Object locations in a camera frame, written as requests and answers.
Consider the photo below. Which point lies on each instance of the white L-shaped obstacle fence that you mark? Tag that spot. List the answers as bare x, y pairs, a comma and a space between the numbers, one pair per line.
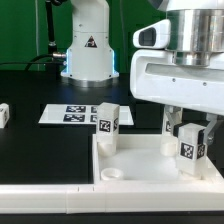
114, 197

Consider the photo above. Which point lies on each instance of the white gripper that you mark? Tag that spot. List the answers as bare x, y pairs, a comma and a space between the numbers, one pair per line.
154, 77

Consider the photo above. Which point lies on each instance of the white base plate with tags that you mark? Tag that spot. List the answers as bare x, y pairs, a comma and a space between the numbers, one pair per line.
71, 114

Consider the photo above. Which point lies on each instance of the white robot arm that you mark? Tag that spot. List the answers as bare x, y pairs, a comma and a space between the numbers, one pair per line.
179, 62

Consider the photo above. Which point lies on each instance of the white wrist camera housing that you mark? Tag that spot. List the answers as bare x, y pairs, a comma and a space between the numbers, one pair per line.
155, 36

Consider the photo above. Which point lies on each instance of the white square tabletop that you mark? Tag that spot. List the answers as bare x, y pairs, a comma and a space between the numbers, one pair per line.
138, 158

